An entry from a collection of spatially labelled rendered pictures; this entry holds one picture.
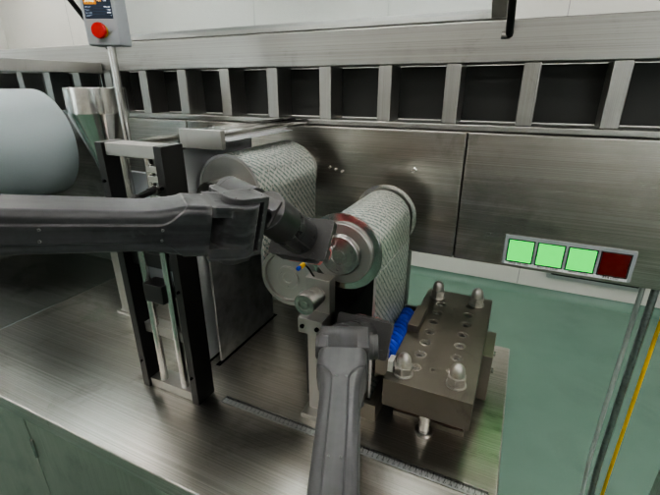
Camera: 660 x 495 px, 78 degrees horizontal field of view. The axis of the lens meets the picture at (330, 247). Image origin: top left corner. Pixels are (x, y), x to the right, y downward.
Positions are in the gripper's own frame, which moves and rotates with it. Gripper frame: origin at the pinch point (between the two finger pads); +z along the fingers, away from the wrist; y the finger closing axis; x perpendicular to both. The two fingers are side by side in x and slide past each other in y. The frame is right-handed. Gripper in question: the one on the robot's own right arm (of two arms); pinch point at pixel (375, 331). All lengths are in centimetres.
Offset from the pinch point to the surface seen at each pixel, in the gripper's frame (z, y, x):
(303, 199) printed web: 5.1, -23.9, 24.8
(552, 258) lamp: 21.9, 30.5, 21.8
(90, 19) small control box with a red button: -27, -62, 50
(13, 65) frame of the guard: -17, -103, 46
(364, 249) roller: -11.2, -1.8, 14.9
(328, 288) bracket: -10.2, -7.5, 7.0
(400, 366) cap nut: -3.0, 6.6, -4.7
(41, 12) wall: 187, -480, 219
